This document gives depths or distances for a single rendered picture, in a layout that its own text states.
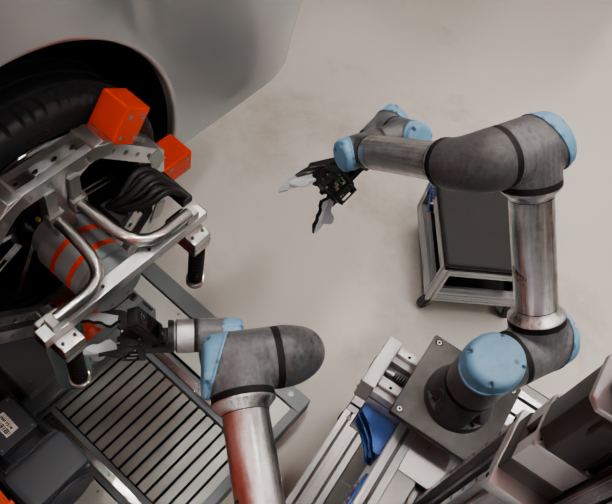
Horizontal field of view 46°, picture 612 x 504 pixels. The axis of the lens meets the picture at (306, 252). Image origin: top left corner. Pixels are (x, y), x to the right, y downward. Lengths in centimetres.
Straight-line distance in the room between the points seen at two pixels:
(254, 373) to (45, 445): 80
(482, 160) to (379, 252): 150
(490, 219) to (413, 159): 118
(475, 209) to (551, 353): 111
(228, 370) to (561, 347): 66
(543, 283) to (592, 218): 177
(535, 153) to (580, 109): 228
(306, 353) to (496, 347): 38
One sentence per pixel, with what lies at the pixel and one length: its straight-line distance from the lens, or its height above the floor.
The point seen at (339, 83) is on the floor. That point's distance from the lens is 325.
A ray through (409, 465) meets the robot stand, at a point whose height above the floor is 73.
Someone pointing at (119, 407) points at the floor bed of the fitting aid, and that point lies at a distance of 234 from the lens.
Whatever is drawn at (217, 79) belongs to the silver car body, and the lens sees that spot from 188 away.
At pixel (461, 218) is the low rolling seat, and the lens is 251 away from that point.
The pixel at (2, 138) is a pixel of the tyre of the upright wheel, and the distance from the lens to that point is 144.
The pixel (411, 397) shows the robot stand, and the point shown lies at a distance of 162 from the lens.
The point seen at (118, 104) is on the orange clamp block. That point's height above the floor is 116.
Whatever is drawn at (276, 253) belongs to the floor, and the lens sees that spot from 267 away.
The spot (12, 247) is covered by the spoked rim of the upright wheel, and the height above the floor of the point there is 82.
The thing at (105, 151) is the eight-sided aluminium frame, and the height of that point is 109.
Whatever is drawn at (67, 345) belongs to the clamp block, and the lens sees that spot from 145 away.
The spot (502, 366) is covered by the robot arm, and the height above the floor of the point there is 105.
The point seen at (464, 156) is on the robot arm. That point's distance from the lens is 130.
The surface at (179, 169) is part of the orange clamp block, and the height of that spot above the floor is 85.
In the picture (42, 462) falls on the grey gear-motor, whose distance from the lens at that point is 195.
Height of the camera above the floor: 226
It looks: 57 degrees down
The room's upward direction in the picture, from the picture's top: 17 degrees clockwise
